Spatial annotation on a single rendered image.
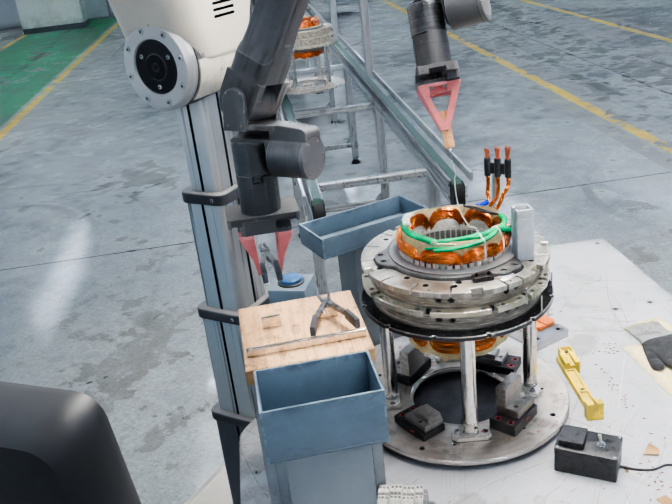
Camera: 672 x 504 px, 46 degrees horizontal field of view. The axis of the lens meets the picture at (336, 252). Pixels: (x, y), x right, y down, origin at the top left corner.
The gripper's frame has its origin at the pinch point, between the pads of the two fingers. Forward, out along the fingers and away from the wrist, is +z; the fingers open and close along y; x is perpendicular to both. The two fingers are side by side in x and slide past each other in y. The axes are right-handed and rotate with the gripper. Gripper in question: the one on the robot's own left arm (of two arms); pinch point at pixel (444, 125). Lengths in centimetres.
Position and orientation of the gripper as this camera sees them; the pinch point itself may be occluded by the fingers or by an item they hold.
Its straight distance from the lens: 128.8
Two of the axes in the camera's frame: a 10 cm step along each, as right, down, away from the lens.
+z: 1.7, 9.8, 0.3
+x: -9.8, 1.7, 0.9
